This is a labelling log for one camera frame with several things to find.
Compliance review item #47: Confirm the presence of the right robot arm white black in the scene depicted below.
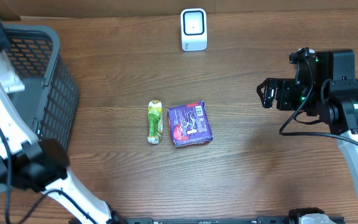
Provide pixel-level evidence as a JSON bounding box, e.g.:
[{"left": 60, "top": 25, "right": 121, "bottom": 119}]
[{"left": 256, "top": 47, "right": 358, "bottom": 199}]

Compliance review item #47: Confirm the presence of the teal snack packet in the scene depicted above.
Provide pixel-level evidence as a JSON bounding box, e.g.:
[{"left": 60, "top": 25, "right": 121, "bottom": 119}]
[{"left": 0, "top": 50, "right": 25, "bottom": 94}]

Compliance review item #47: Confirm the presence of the green yellow drink pouch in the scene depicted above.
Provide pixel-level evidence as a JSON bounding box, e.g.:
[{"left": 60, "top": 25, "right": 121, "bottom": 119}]
[{"left": 147, "top": 100, "right": 163, "bottom": 144}]

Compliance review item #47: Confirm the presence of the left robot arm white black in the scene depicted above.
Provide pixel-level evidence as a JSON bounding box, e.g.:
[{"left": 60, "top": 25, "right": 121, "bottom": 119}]
[{"left": 0, "top": 20, "right": 123, "bottom": 223}]

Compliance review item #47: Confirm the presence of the white barcode scanner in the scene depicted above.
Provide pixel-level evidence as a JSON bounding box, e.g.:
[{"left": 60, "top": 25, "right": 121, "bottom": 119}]
[{"left": 180, "top": 8, "right": 208, "bottom": 52}]

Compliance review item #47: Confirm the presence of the grey plastic mesh basket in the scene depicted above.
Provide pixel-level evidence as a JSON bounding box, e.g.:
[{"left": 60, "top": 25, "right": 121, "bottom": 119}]
[{"left": 0, "top": 22, "right": 80, "bottom": 194}]

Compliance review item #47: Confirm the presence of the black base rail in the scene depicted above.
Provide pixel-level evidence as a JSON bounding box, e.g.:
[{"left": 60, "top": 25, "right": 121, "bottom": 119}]
[{"left": 124, "top": 207, "right": 346, "bottom": 224}]

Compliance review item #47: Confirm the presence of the purple square packet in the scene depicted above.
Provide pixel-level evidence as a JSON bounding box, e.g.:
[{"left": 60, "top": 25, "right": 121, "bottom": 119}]
[{"left": 167, "top": 100, "right": 214, "bottom": 147}]

